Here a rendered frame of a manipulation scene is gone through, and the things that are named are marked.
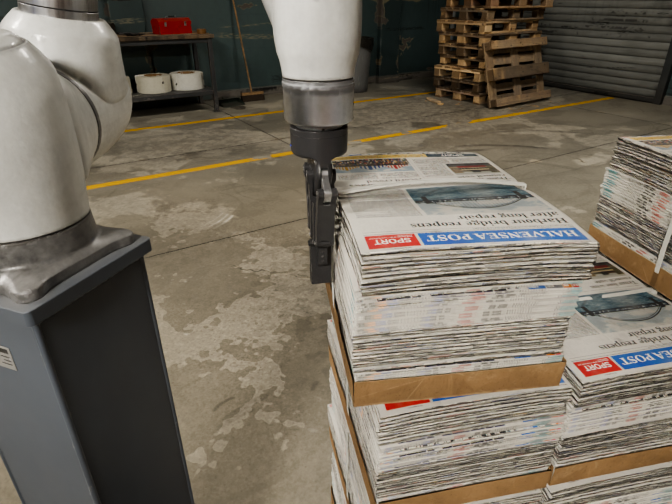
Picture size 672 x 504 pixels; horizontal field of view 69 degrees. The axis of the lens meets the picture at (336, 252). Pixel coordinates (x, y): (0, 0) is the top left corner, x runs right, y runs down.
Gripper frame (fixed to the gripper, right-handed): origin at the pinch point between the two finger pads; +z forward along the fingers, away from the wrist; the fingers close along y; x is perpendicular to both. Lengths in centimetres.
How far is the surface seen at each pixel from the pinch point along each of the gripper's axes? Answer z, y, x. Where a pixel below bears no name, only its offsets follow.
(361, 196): -9.8, -0.1, -6.0
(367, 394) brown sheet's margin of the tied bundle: 10.1, -17.9, -2.9
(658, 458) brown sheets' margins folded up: 33, -19, -54
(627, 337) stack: 13, -11, -47
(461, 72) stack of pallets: 57, 591, -297
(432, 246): -10.5, -18.0, -9.5
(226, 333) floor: 96, 116, 22
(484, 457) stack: 25.3, -18.6, -21.1
